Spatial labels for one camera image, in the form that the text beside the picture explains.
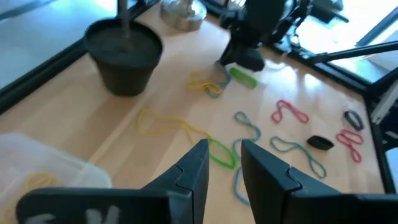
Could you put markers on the yellow rubber band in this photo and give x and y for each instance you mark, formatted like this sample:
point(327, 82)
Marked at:
point(202, 84)
point(43, 176)
point(185, 126)

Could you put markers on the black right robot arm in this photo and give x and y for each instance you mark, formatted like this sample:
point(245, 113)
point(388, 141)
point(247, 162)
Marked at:
point(326, 11)

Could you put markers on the clear plastic bin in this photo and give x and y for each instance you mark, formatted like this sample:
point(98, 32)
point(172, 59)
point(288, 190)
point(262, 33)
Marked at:
point(46, 158)

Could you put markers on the green plant in black pot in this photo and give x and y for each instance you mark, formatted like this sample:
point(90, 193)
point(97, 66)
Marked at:
point(124, 68)

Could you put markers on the teal rubber band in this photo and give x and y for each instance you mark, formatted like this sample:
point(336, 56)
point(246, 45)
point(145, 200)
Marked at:
point(228, 80)
point(303, 150)
point(252, 127)

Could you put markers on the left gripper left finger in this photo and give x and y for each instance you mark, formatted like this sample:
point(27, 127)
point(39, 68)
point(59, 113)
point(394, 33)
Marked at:
point(174, 199)

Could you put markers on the blue rubber band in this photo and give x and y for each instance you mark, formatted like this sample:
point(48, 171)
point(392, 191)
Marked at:
point(237, 189)

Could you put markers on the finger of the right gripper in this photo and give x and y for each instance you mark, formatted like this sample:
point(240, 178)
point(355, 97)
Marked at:
point(231, 54)
point(252, 60)

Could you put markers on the silver lamp with white shade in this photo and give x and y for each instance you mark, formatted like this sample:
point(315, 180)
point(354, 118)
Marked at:
point(183, 15)

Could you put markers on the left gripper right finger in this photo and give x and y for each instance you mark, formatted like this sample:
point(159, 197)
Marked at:
point(280, 193)

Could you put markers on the green rubber band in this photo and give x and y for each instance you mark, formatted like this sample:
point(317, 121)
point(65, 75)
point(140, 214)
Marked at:
point(222, 161)
point(244, 77)

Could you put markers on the small black block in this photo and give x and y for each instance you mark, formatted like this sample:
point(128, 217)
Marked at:
point(360, 125)

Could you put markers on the red rubber band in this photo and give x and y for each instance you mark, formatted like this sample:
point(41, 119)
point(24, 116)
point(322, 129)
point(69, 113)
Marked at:
point(290, 107)
point(349, 143)

